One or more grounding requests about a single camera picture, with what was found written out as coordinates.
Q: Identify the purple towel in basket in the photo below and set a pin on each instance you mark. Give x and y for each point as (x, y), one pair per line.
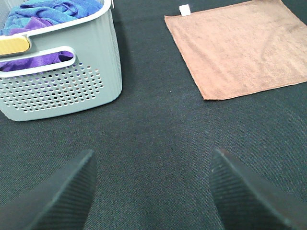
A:
(29, 24)

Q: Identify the grey perforated laundry basket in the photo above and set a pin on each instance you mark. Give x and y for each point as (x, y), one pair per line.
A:
(91, 78)

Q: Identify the blue towel in basket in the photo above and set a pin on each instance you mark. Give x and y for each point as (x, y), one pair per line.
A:
(53, 11)

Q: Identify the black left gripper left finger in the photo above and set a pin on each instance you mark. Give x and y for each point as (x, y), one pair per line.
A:
(62, 202)

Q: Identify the yellow basket handle grip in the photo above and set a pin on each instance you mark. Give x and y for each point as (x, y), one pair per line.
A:
(13, 44)

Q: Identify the brown microfibre towel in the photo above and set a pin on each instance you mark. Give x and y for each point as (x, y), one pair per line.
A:
(242, 49)

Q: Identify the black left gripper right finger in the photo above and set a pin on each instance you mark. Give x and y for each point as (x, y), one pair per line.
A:
(246, 201)

